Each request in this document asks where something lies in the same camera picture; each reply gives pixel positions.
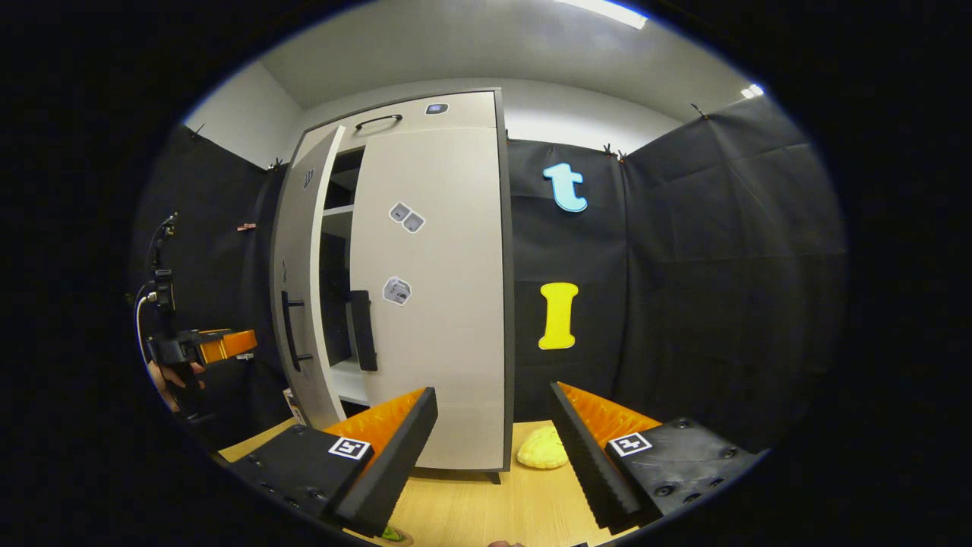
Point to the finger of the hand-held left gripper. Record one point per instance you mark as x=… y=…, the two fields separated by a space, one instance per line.
x=228 y=346

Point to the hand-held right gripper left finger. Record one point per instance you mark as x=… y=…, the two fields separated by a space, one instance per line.
x=387 y=463

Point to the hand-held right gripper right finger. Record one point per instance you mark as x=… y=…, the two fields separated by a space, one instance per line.
x=588 y=463

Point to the grey white cabinet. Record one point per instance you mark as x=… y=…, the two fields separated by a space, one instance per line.
x=338 y=304

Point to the white cabinet door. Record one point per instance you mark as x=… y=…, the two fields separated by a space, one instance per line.
x=448 y=342
x=300 y=251

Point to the yellow textured toy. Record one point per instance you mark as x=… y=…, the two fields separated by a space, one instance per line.
x=543 y=448

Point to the black backdrop cloth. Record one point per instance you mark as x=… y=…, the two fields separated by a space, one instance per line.
x=721 y=266

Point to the small ceiling light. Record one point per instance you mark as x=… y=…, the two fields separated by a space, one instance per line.
x=752 y=91

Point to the long ceiling light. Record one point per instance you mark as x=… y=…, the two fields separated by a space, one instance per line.
x=604 y=11

